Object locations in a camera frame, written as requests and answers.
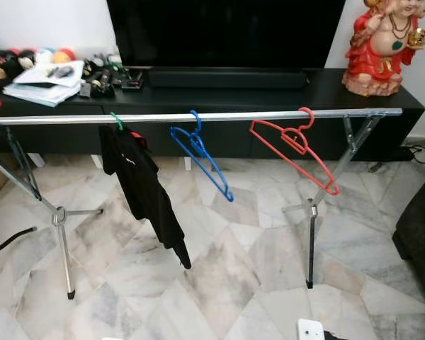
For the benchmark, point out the blue plastic hanger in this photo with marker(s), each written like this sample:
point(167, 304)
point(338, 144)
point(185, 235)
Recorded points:
point(229, 195)

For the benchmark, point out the red plastic hanger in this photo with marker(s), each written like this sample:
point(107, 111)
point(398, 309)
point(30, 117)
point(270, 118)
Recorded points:
point(333, 190)

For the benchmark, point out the green hanger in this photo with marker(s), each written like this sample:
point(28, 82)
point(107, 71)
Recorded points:
point(118, 125)

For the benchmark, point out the thin dark hanger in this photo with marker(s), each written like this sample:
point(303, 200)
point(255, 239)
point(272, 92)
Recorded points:
point(28, 173)

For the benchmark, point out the dark brown fabric sofa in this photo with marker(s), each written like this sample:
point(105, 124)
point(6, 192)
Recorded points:
point(421, 234)

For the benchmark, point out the red laughing Buddha statue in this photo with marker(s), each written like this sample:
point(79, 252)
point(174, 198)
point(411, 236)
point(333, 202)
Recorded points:
point(375, 49)

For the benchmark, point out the black television console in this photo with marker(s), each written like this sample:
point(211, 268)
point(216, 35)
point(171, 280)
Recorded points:
point(234, 142)

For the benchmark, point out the black soundbar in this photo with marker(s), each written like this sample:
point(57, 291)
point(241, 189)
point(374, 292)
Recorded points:
point(227, 78)

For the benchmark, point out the black flat screen television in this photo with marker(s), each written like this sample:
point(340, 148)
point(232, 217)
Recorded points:
point(227, 32)

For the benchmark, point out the silver metal clothes rack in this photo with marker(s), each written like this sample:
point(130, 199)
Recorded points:
point(156, 117)

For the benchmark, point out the black shirt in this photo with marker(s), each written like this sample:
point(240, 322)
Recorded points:
point(145, 191)

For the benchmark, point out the flat black box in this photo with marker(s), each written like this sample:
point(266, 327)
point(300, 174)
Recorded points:
point(132, 81)

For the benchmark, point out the orange ball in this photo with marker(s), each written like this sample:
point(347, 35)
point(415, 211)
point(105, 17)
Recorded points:
point(65, 55)

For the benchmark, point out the white paper stack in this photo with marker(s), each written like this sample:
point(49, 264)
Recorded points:
point(46, 81)

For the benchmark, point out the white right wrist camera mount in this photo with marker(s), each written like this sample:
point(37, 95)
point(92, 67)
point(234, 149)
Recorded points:
point(310, 330)

